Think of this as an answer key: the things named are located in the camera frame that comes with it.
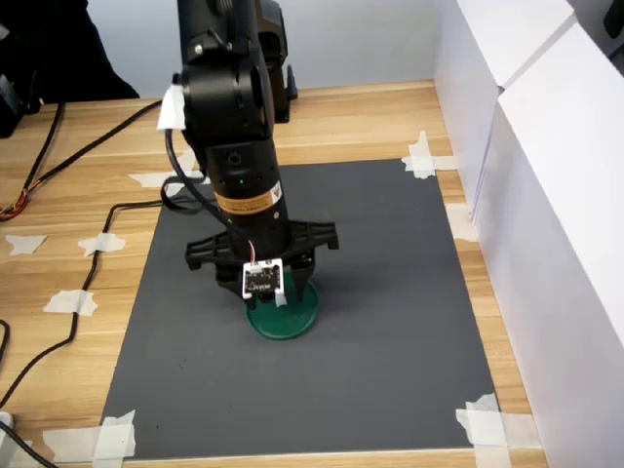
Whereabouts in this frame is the thin black cable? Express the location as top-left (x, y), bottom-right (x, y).
top-left (26, 100), bottom-right (67, 189)
top-left (0, 421), bottom-right (58, 468)

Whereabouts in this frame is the white masking tape piece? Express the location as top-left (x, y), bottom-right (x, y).
top-left (127, 148), bottom-right (211, 189)
top-left (77, 232), bottom-right (127, 258)
top-left (444, 203), bottom-right (482, 244)
top-left (455, 392), bottom-right (542, 468)
top-left (42, 409), bottom-right (137, 464)
top-left (400, 130), bottom-right (457, 180)
top-left (4, 233), bottom-right (49, 256)
top-left (42, 289), bottom-right (98, 317)

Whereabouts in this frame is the dark grey mat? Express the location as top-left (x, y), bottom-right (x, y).
top-left (99, 158), bottom-right (501, 459)

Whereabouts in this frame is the thick black camera cable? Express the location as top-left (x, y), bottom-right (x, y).
top-left (0, 129), bottom-right (235, 409)

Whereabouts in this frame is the white partition board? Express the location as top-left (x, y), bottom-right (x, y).
top-left (432, 0), bottom-right (577, 218)
top-left (471, 21), bottom-right (624, 468)

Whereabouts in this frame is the round green lid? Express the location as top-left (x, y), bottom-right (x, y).
top-left (245, 277), bottom-right (321, 341)

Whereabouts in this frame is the white camera circuit board box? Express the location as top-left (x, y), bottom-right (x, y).
top-left (241, 256), bottom-right (286, 300)

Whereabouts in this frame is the white tape wrap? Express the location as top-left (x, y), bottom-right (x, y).
top-left (156, 83), bottom-right (187, 133)

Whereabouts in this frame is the black sleeved cable bundle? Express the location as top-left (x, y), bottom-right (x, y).
top-left (0, 99), bottom-right (165, 223)

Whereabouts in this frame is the black device box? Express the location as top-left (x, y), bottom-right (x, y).
top-left (0, 72), bottom-right (26, 140)

